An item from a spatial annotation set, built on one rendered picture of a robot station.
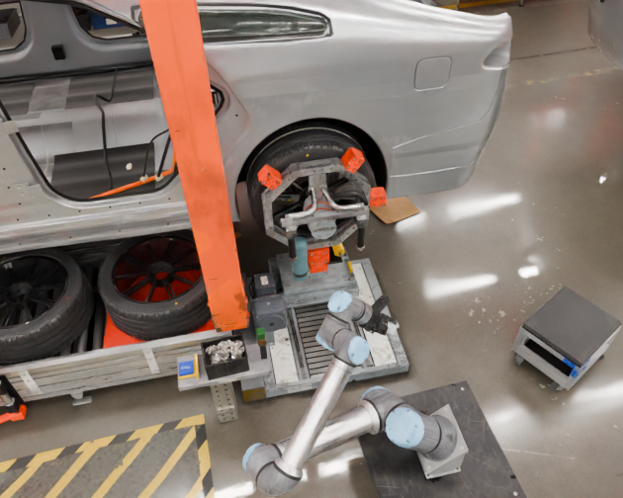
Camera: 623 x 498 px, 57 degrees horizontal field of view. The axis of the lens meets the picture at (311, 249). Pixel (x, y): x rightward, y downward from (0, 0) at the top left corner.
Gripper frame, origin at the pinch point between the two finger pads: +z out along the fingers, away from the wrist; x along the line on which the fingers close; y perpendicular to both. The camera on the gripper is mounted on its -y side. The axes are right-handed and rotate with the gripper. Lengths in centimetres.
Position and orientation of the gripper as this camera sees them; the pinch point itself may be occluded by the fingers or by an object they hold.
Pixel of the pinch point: (397, 324)
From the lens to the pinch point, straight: 242.7
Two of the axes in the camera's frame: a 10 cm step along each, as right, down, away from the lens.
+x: 6.5, 0.0, -7.6
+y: -3.0, 9.2, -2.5
